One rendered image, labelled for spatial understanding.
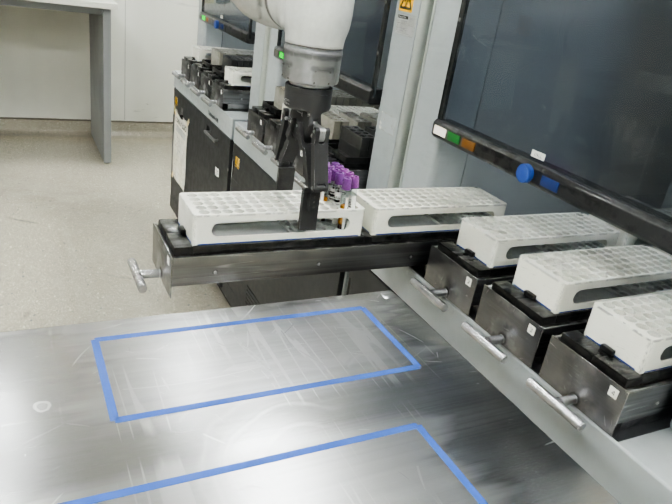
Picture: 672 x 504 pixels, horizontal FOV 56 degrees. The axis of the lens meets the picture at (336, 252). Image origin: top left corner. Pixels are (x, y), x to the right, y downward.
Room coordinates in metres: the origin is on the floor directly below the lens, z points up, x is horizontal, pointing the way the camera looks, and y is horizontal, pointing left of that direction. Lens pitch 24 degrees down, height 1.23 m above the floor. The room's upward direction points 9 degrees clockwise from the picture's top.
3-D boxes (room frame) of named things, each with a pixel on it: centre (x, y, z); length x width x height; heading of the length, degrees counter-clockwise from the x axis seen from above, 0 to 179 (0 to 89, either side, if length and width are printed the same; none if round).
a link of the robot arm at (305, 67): (1.01, 0.08, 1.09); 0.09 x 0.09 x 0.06
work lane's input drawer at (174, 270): (1.05, -0.01, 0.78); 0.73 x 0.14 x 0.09; 120
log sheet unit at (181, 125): (2.64, 0.75, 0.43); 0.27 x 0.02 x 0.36; 30
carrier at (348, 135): (1.51, 0.00, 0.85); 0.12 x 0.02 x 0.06; 30
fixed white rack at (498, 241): (1.08, -0.36, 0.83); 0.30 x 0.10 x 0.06; 120
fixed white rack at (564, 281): (0.95, -0.44, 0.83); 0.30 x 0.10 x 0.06; 120
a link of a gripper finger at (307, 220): (0.96, 0.05, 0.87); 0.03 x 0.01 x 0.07; 120
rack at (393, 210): (1.14, -0.16, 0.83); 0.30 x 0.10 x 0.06; 120
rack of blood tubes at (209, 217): (0.99, 0.11, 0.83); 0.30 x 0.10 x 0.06; 120
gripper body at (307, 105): (1.01, 0.08, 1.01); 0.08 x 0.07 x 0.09; 30
